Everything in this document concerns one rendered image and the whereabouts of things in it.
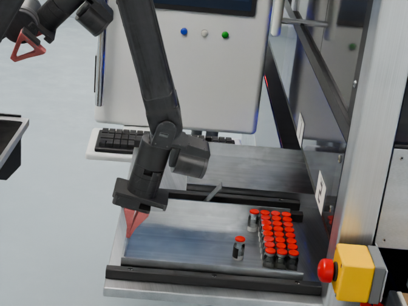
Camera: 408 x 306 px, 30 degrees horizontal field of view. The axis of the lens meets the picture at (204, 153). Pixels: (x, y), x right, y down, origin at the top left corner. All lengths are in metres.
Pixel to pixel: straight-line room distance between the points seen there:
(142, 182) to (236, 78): 0.95
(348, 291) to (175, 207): 0.51
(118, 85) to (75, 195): 1.45
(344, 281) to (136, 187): 0.41
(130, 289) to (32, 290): 1.60
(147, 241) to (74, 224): 1.89
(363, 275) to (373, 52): 0.36
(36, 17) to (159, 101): 0.48
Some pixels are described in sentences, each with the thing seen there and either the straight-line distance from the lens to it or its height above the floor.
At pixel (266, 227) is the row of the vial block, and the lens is 1.55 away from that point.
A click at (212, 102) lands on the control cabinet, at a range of 2.30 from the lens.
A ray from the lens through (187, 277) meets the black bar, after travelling 1.42.
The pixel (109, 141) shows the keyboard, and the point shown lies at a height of 0.83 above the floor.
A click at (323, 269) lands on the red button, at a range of 1.29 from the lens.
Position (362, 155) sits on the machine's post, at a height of 1.19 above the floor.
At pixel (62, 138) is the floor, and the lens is 4.31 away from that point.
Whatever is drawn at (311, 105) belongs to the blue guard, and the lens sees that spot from 1.71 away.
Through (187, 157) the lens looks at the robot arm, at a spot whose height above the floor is 1.11.
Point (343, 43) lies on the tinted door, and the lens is 1.49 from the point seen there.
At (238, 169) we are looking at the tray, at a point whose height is 0.88.
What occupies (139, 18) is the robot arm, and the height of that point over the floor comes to 1.37.
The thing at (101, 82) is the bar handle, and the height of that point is 0.95.
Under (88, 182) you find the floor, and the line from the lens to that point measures 3.80.
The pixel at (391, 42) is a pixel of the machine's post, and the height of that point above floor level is 1.38.
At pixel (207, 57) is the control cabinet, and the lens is 2.26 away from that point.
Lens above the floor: 1.65
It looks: 23 degrees down
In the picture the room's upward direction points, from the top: 6 degrees clockwise
